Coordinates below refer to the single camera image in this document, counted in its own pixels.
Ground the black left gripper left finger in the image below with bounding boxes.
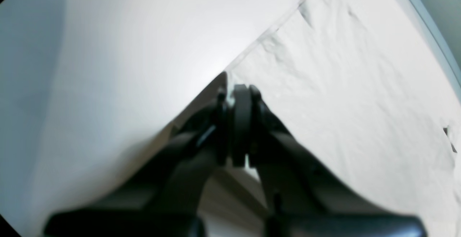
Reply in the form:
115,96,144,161
44,91,227,237

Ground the grey t-shirt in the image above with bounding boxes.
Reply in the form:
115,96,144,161
169,0,461,237

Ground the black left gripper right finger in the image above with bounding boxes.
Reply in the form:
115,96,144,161
230,85,428,237

